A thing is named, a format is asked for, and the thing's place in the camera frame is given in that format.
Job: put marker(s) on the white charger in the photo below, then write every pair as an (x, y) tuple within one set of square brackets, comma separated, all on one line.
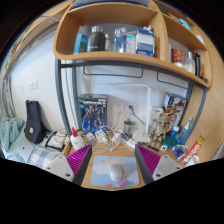
[(101, 136), (117, 136)]

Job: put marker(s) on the white wall socket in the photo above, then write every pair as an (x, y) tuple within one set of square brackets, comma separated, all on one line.
[(117, 108)]

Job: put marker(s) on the black ruler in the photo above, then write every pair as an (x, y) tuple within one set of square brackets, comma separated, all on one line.
[(152, 147)]

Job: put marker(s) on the white mug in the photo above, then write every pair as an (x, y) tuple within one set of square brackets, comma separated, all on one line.
[(193, 161)]

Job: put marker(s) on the small white square clock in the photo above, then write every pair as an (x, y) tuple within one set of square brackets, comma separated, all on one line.
[(163, 147)]

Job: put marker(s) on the blue robot model kit box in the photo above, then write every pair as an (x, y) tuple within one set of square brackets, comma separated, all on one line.
[(92, 113)]

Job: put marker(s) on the grey white computer mouse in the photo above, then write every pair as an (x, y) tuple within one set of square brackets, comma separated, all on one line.
[(116, 172)]

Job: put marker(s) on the glass jar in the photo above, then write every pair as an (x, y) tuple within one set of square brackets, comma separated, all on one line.
[(129, 128)]

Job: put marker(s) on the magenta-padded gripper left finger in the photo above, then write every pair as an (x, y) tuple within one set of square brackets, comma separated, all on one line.
[(58, 166)]

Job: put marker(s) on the tan tree-man figurine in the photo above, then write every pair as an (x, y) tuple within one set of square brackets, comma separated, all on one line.
[(159, 126)]

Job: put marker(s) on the white desk lamp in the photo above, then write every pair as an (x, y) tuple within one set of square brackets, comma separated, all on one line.
[(148, 106)]

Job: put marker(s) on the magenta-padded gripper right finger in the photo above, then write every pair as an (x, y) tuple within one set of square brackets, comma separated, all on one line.
[(166, 165)]

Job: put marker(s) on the white power strip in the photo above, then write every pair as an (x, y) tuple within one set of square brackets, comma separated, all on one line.
[(131, 143)]

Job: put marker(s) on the teal blanket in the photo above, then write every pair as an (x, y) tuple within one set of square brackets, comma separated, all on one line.
[(10, 131)]

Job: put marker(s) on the plaid bedding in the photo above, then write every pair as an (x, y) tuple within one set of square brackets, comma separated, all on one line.
[(41, 156)]

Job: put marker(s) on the wooden shelf unit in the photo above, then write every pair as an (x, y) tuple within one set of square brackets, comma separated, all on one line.
[(110, 56)]

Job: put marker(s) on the white red-capped lotion bottle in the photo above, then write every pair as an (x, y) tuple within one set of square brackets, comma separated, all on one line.
[(77, 141)]

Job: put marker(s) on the white light switch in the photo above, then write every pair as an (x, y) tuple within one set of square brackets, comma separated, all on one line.
[(33, 85)]

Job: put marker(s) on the red chips can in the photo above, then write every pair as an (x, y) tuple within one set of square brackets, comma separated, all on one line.
[(193, 150)]

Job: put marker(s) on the black backpack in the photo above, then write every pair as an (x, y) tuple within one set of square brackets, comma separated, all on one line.
[(34, 123)]

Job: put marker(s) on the grey metal frame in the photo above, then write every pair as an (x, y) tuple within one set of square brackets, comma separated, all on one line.
[(58, 100)]

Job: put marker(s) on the colourful figure print box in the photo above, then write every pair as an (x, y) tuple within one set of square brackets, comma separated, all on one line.
[(176, 106)]

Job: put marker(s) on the pastel cloud print mouse pad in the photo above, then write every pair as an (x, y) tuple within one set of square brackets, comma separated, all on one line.
[(100, 173)]

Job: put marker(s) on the beige paper card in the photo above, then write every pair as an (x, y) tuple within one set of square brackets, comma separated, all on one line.
[(156, 112)]

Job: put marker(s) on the teal bowl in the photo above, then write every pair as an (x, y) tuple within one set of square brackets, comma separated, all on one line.
[(169, 143)]

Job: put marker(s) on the blue spray bottle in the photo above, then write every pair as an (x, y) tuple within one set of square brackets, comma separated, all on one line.
[(184, 135)]

